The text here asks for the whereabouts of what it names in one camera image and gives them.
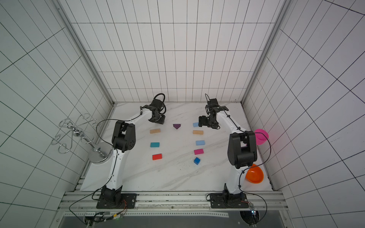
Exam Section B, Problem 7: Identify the natural wood block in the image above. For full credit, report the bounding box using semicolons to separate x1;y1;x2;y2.
150;129;161;134
193;130;204;135

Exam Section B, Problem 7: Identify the teal block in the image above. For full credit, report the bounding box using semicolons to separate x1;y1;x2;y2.
150;142;160;148

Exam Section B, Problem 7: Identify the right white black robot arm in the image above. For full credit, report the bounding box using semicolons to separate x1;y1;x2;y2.
198;96;258;209

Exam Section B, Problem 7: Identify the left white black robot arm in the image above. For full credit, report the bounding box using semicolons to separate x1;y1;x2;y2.
98;97;166;208

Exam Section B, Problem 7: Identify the magenta block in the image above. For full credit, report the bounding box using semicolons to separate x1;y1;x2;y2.
194;149;204;155

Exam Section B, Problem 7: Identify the red block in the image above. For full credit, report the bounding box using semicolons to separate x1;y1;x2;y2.
152;154;163;161

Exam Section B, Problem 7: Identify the dark blue cube block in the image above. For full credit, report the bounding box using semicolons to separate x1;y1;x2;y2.
194;157;201;165

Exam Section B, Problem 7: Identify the pink plastic goblet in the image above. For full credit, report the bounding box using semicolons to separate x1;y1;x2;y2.
254;129;269;145

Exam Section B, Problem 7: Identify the chrome cup holder rack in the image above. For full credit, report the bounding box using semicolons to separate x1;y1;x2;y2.
51;113;113;164

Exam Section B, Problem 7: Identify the orange plastic bowl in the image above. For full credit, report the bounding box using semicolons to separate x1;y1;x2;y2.
245;164;264;184

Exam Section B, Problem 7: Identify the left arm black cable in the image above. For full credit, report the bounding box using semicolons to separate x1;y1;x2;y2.
68;112;143;224

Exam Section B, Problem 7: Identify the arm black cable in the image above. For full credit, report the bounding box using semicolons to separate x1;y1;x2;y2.
225;113;271;220
68;112;143;224

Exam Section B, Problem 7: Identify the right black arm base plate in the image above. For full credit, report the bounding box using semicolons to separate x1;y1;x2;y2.
209;192;249;209

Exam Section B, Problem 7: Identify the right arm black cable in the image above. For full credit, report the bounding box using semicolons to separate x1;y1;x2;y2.
225;113;271;220

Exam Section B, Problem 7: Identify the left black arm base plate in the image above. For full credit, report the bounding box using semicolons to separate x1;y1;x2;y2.
96;193;137;210

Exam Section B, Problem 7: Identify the aluminium mounting rail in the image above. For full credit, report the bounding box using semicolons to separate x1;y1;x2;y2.
59;191;289;212

